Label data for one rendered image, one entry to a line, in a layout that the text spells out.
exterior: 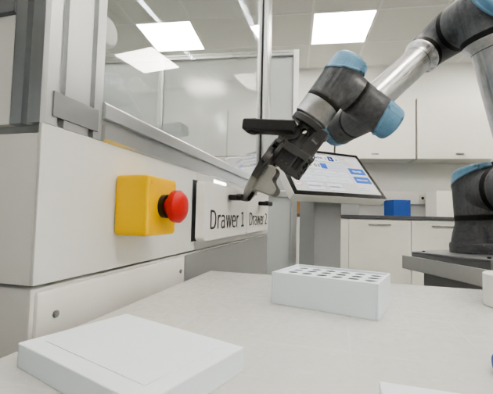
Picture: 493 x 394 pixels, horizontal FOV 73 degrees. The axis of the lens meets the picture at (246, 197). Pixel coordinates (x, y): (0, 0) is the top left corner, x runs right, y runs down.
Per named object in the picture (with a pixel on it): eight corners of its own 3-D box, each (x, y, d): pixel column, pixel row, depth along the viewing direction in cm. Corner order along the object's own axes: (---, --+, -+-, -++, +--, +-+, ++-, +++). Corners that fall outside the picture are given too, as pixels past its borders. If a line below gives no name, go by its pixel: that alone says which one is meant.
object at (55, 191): (268, 233, 127) (268, 195, 128) (32, 286, 29) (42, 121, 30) (62, 225, 152) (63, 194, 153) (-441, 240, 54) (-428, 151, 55)
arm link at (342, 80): (379, 68, 66) (344, 41, 65) (345, 115, 67) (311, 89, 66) (363, 76, 74) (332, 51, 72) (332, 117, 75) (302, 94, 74)
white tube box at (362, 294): (390, 303, 42) (390, 273, 42) (379, 321, 35) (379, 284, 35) (296, 290, 48) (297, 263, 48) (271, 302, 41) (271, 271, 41)
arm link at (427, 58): (423, 24, 98) (309, 125, 87) (454, -1, 88) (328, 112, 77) (448, 55, 99) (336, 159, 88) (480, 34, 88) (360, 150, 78)
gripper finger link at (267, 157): (255, 177, 67) (282, 142, 68) (250, 173, 68) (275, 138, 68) (259, 182, 72) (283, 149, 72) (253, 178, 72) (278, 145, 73)
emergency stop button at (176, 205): (191, 223, 43) (192, 191, 43) (176, 223, 39) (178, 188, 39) (169, 222, 44) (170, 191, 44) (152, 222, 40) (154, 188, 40)
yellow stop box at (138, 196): (180, 234, 45) (181, 180, 45) (151, 237, 38) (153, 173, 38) (145, 232, 46) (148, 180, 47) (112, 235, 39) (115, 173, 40)
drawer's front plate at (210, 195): (246, 234, 88) (246, 191, 88) (203, 241, 60) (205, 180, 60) (239, 233, 88) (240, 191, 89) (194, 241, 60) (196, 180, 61)
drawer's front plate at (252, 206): (268, 229, 118) (268, 198, 119) (246, 233, 90) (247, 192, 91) (263, 229, 119) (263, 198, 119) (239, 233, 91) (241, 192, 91)
